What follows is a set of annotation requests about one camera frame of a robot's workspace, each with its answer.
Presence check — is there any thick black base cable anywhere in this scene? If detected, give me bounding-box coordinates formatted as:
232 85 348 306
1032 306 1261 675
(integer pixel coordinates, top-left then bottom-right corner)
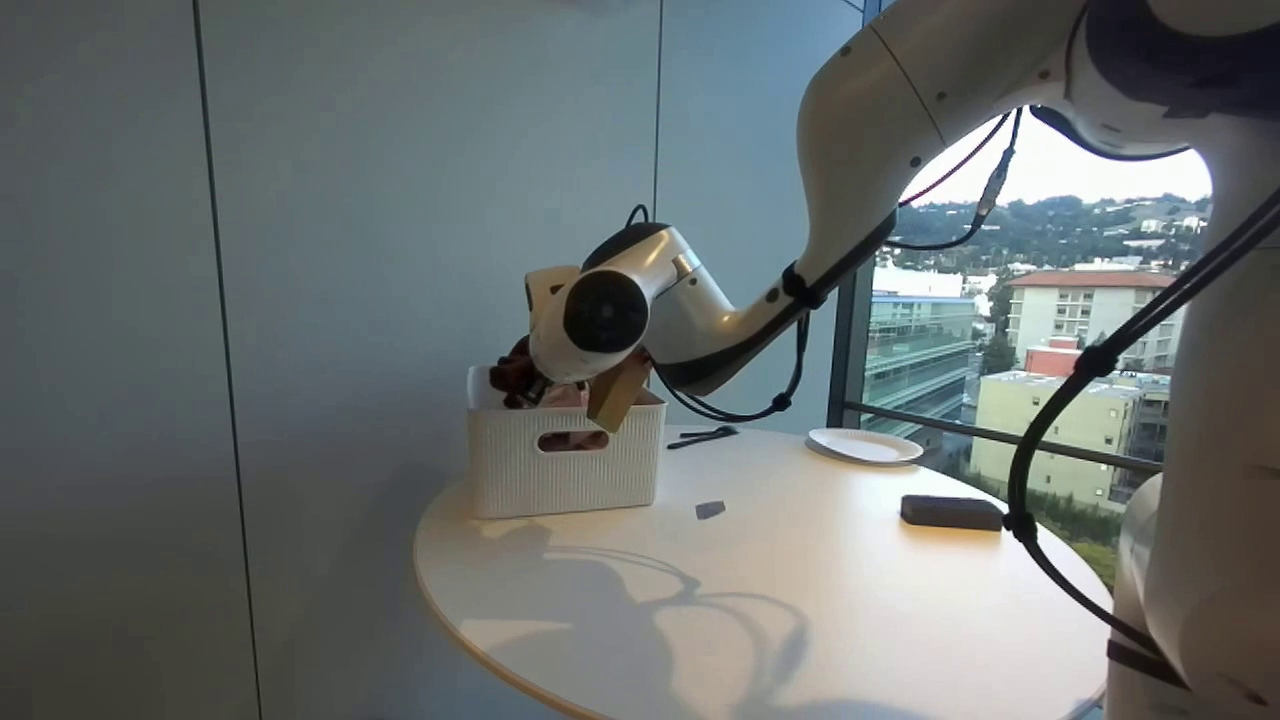
1002 184 1280 699

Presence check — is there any thin black pen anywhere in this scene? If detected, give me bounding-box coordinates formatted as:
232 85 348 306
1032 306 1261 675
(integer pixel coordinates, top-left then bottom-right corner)
663 423 740 452

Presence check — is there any yellow building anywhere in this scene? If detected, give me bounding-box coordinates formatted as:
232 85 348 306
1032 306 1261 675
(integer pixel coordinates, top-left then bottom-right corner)
966 365 1182 510

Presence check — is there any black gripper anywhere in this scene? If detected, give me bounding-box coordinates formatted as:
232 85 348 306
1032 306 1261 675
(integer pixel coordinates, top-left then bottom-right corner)
501 335 556 413

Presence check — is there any small red building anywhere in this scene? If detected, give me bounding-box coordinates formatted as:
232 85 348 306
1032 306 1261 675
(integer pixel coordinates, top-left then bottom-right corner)
1021 341 1091 383

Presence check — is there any white paper plate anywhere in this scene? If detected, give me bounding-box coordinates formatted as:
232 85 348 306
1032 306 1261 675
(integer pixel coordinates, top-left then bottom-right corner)
803 423 926 467

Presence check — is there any dark window railing bar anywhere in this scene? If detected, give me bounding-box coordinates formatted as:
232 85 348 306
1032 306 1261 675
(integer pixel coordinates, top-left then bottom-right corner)
850 396 1043 473

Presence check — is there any white building orange roof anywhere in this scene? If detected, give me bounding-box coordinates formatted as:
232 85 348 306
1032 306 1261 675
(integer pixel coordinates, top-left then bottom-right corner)
1002 263 1195 373

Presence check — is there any glass office building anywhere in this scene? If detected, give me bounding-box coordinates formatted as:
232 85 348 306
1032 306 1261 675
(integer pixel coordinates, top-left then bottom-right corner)
863 294 986 423

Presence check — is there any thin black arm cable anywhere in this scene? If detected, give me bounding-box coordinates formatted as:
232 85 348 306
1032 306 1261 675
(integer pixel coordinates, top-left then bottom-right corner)
622 103 1032 427

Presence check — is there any white plastic basket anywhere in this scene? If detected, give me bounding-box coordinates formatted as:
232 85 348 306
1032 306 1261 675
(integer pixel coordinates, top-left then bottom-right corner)
459 365 667 525

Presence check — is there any window frame post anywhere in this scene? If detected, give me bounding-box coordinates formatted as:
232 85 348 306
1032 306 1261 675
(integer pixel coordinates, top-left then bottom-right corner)
826 258 879 427

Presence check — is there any black rectangular block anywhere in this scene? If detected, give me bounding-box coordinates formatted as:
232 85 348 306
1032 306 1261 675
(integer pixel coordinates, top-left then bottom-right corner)
896 492 1008 534

